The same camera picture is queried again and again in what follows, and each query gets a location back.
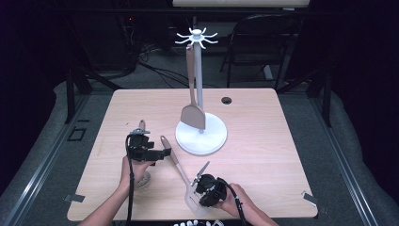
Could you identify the person's right hand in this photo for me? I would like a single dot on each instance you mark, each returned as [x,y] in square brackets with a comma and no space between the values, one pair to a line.
[233,199]

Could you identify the white objects at table edge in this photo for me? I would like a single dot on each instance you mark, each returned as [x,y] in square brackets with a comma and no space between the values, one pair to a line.
[196,223]

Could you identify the grey tape strip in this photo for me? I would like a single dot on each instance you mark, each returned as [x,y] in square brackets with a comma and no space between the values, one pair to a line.
[74,198]
[310,198]

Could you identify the black folding chair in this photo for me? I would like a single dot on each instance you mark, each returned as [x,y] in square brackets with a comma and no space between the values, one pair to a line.
[247,59]

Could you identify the black frame leg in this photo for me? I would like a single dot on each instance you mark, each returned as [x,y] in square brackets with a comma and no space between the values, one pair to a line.
[327,94]
[70,94]

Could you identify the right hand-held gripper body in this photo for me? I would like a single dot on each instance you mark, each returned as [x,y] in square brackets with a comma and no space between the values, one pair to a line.
[213,190]

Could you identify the person's left hand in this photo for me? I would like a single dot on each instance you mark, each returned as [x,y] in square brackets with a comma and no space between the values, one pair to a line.
[136,171]

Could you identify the white utensil rack stand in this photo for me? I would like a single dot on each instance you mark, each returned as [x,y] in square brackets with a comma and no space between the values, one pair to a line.
[204,138]

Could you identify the metal floor rail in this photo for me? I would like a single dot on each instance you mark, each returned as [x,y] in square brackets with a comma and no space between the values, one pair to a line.
[36,177]
[348,175]

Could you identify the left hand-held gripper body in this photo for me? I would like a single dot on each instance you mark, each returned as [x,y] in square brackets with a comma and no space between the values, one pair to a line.
[139,146]

